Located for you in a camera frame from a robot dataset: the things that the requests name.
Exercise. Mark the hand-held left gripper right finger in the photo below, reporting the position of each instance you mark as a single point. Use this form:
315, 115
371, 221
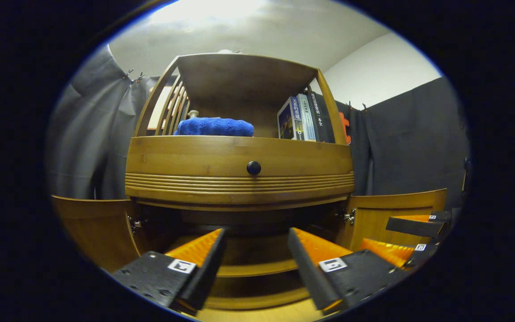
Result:
309, 273

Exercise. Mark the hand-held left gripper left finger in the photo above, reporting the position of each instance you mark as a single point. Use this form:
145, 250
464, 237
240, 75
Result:
204, 273

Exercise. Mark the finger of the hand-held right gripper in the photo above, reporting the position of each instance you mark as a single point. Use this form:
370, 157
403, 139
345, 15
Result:
414, 227
387, 252

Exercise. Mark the wooden shoe cabinet door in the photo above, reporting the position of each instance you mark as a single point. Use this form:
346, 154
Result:
373, 219
96, 232

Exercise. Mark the wooden double-door shoe cabinet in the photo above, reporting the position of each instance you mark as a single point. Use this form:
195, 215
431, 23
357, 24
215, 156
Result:
244, 80

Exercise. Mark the metal door hinge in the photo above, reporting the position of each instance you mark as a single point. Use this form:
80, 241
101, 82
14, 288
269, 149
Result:
349, 216
135, 222

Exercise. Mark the black backdrop cloth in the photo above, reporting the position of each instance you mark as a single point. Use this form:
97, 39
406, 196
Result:
418, 147

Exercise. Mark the black round drawer knob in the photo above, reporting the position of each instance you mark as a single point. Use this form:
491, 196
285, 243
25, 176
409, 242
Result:
253, 168

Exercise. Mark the wooden ribbed drawer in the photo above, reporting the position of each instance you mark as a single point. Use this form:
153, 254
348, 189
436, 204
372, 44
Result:
186, 156

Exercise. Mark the black spine book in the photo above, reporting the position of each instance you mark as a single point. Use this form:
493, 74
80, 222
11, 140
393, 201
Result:
322, 118

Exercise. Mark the folded blue towel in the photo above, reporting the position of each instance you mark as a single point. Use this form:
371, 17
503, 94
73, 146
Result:
215, 127

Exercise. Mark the light grey spine book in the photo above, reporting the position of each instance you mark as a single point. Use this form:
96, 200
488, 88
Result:
307, 118

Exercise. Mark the small beige object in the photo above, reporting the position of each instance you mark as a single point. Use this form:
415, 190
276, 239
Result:
193, 114

